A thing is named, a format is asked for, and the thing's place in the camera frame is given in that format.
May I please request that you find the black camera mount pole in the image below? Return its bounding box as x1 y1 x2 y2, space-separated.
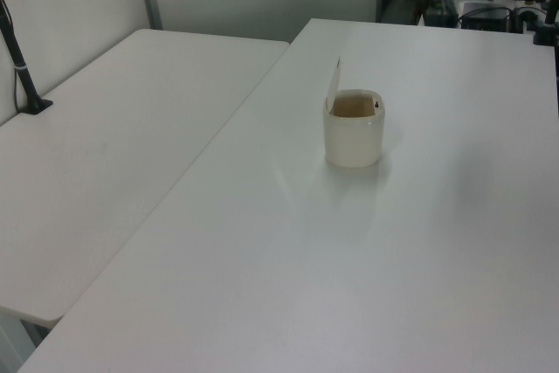
0 0 54 117

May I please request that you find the cream trash bin lid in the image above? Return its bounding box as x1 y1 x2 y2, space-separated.
326 56 343 114

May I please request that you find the cream plastic trash bin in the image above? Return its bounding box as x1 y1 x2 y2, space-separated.
322 56 387 169

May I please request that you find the black table clamp mount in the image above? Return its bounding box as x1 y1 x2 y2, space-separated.
531 0 559 47

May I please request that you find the black electronics box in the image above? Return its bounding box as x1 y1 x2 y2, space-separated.
459 2 513 31

